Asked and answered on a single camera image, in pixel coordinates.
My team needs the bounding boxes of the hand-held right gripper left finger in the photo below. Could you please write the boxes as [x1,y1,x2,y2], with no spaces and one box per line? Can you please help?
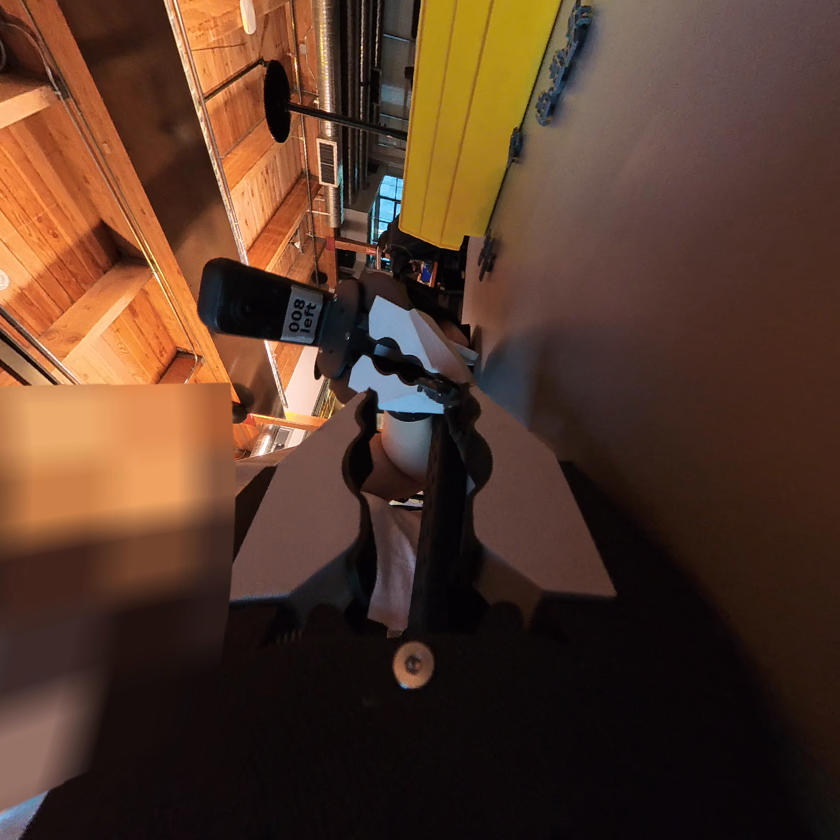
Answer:
[230,387,380,637]

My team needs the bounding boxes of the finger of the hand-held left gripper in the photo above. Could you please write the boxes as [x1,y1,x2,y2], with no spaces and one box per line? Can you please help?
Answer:
[348,358,448,416]
[367,295,475,388]

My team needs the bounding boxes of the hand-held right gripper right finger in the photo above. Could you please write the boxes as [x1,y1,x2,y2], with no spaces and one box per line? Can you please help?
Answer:
[453,384,618,637]

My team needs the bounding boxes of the grey toy track chain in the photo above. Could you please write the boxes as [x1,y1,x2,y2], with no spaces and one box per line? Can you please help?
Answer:
[410,394,478,637]

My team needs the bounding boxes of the person's left forearm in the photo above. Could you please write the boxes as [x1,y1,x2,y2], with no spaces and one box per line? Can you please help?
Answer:
[361,436,424,504]

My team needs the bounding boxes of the grey desk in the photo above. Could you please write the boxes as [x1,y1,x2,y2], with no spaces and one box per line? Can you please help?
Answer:
[459,0,840,828]

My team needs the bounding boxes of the small bright window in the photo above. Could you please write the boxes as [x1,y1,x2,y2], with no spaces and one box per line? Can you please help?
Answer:
[371,174,405,228]

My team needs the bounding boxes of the white air vent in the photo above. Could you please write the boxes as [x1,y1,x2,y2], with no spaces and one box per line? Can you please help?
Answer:
[316,138,344,189]

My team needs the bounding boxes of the black ceiling pole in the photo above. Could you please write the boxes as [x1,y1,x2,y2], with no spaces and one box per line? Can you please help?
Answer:
[263,59,410,144]

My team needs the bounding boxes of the yellow plastic bin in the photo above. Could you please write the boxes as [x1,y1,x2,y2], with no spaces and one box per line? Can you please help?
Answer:
[399,0,564,251]

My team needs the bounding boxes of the scattered loose track links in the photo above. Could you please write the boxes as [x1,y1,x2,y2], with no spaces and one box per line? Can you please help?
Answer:
[478,0,595,282]

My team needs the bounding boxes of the silver duct with grille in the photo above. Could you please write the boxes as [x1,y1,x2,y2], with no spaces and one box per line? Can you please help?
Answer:
[252,423,298,455]

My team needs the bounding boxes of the silver ventilation duct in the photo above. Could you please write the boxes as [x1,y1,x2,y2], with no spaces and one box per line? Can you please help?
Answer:
[311,0,383,228]

